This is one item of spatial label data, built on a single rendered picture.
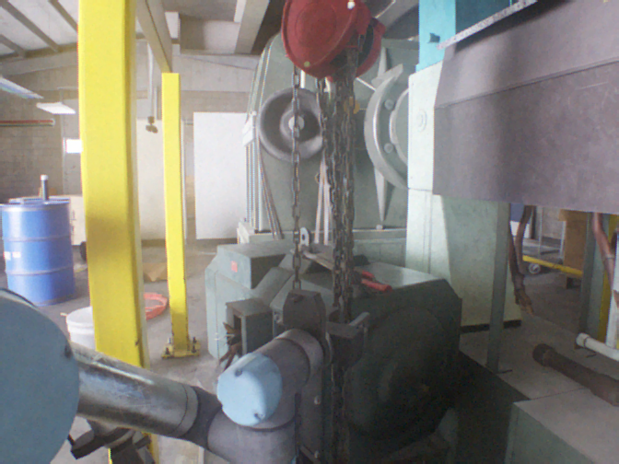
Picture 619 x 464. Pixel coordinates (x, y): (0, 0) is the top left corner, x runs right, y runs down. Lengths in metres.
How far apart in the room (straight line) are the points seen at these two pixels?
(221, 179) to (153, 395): 6.33
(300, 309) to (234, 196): 6.26
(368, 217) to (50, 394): 1.72
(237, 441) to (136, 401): 0.14
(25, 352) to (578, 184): 0.90
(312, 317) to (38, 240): 3.63
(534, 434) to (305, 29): 0.92
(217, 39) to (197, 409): 2.44
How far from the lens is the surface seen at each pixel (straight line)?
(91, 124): 0.95
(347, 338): 0.63
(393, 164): 1.70
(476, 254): 1.49
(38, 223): 4.09
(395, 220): 1.98
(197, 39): 2.82
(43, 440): 0.31
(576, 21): 1.04
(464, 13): 1.51
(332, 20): 0.77
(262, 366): 0.52
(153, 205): 6.99
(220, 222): 6.87
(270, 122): 1.68
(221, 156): 6.83
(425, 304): 1.09
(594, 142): 0.93
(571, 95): 0.98
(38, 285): 4.18
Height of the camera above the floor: 1.10
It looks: 8 degrees down
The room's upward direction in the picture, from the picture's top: straight up
